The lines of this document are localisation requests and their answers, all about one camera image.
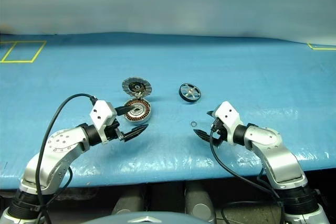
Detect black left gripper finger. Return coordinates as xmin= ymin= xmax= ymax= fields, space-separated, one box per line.
xmin=119 ymin=125 xmax=148 ymax=143
xmin=114 ymin=105 xmax=137 ymax=116

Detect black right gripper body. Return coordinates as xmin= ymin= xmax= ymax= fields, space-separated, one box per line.
xmin=209 ymin=118 xmax=228 ymax=148

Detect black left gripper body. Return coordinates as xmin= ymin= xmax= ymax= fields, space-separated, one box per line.
xmin=104 ymin=118 xmax=124 ymax=142

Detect motor stator base copper coils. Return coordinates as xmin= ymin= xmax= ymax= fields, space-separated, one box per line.
xmin=123 ymin=97 xmax=153 ymax=125

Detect black rotor ring silver spokes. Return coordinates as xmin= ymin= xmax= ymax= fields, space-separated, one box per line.
xmin=179 ymin=82 xmax=203 ymax=103

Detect silver finned motor lid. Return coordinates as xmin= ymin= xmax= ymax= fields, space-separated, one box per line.
xmin=122 ymin=77 xmax=153 ymax=99

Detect blue plastic table cover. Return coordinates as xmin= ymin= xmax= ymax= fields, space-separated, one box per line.
xmin=0 ymin=31 xmax=336 ymax=190

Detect grey rounded shape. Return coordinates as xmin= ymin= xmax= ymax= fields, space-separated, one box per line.
xmin=112 ymin=189 xmax=144 ymax=216
xmin=184 ymin=181 xmax=216 ymax=224

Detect grey robot torso with logo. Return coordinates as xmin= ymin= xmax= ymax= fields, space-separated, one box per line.
xmin=85 ymin=210 xmax=211 ymax=224

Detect yellow tape double rectangle outline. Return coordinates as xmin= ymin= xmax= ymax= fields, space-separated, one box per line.
xmin=0 ymin=40 xmax=47 ymax=63

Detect yellow tape corner outline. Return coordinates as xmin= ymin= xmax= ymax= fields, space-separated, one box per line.
xmin=307 ymin=42 xmax=336 ymax=51

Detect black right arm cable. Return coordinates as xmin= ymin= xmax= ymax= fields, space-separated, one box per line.
xmin=209 ymin=123 xmax=286 ymax=224

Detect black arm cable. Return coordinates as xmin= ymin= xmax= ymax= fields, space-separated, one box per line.
xmin=209 ymin=123 xmax=286 ymax=224
xmin=35 ymin=93 xmax=97 ymax=224

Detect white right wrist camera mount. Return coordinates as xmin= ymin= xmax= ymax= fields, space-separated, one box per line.
xmin=211 ymin=101 xmax=244 ymax=146

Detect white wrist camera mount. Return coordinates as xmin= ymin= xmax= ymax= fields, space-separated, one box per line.
xmin=211 ymin=101 xmax=244 ymax=146
xmin=89 ymin=100 xmax=118 ymax=145

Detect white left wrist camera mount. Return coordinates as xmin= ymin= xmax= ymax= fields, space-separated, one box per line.
xmin=89 ymin=100 xmax=118 ymax=145

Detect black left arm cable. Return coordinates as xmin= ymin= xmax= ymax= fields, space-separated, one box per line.
xmin=35 ymin=93 xmax=97 ymax=224

